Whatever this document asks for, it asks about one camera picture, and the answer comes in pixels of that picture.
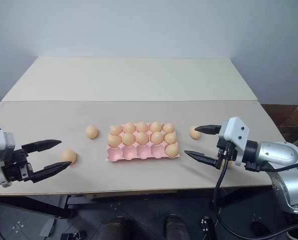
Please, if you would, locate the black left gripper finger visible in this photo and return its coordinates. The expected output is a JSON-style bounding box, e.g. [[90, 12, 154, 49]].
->
[[29, 161, 72, 183], [21, 139, 63, 155]]

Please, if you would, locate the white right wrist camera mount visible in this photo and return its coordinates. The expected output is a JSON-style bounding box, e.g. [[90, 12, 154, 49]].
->
[[218, 116, 250, 167]]

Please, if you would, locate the black box with white dots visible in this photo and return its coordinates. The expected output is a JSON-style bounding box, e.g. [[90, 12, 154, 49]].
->
[[200, 216, 218, 240]]

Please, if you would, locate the grey floor pedal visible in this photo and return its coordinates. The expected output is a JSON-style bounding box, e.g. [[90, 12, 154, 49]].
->
[[39, 217, 57, 238]]

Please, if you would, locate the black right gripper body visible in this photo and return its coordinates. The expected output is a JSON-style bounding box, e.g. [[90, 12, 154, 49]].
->
[[214, 138, 237, 171]]

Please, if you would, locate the dark rounded shape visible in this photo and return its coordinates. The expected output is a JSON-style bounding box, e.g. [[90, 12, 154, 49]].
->
[[105, 215, 132, 240], [163, 213, 187, 240]]

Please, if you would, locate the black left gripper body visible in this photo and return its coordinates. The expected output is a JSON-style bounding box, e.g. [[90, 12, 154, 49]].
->
[[1, 147, 36, 183]]

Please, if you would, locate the black table frame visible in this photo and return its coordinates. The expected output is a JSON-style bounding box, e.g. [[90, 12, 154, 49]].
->
[[0, 186, 273, 221]]

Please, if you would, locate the pink plastic egg tray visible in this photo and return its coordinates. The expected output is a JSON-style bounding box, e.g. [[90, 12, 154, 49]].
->
[[105, 122, 182, 163]]

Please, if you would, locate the tan egg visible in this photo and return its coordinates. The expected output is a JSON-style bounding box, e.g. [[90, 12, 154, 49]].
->
[[135, 132, 150, 146], [189, 125, 202, 140], [107, 134, 121, 148], [164, 132, 177, 145], [165, 143, 180, 159], [149, 121, 163, 133], [162, 122, 175, 134], [136, 121, 149, 133], [61, 148, 77, 165], [85, 124, 99, 139], [220, 159, 235, 170], [123, 122, 136, 134], [109, 124, 124, 137], [121, 132, 135, 147], [150, 131, 164, 145]]

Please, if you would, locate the brown cardboard box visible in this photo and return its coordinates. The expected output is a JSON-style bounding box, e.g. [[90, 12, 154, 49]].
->
[[260, 103, 298, 147]]

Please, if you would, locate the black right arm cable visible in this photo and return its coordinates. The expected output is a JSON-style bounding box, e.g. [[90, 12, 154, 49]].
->
[[212, 147, 242, 240]]

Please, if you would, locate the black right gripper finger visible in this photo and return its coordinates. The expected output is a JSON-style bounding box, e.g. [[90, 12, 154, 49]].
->
[[184, 149, 221, 171], [194, 124, 223, 137]]

